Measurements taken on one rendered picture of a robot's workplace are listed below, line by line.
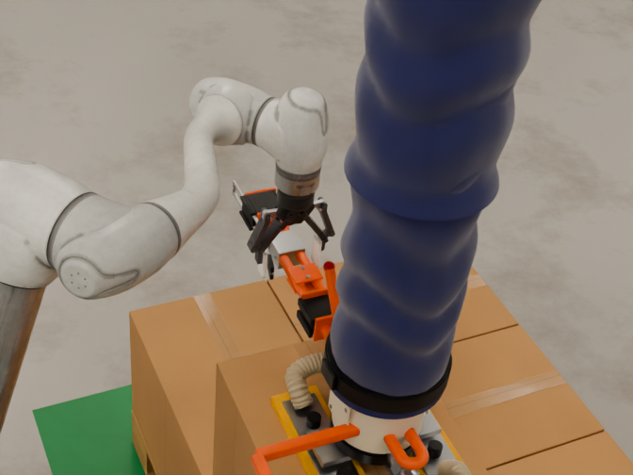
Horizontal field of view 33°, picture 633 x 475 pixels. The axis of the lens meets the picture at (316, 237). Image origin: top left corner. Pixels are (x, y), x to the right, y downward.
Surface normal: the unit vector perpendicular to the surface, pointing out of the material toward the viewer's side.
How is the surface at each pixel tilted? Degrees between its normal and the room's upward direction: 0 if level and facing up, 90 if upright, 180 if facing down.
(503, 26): 105
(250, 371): 0
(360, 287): 72
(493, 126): 79
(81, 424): 0
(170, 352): 0
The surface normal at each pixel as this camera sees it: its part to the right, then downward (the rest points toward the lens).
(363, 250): -0.71, 0.21
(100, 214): 0.32, -0.70
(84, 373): 0.09, -0.76
